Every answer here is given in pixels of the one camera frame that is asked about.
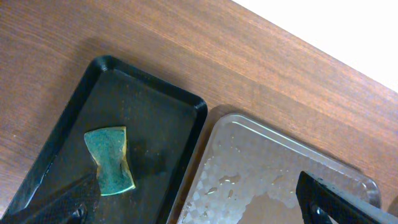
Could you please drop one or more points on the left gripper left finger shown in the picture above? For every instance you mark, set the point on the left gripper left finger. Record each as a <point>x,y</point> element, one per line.
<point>75,203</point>

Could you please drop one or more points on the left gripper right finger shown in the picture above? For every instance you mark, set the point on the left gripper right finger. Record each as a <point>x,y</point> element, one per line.
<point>322,202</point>

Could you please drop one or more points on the green yellow sponge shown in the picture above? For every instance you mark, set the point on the green yellow sponge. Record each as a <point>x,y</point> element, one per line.
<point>108,148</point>

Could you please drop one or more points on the brown serving tray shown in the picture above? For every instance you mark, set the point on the brown serving tray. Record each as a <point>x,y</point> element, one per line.
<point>249,172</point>

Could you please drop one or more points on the black small tray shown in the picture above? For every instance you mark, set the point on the black small tray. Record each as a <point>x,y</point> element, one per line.
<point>163,124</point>

